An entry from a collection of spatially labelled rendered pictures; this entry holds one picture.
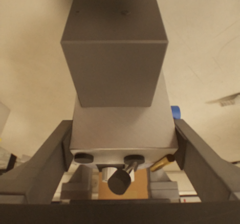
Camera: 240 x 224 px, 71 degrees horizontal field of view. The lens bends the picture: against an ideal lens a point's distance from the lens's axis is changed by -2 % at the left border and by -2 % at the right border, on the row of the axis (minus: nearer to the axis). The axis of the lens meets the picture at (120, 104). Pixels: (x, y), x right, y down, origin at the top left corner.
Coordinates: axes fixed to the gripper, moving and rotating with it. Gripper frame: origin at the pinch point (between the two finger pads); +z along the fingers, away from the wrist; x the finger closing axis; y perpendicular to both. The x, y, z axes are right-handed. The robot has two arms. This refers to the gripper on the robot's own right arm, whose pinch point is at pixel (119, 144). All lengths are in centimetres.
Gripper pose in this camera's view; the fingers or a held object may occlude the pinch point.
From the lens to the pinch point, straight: 29.0
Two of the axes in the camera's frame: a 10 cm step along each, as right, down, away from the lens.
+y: 0.0, -5.6, -8.3
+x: -10.0, 0.1, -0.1
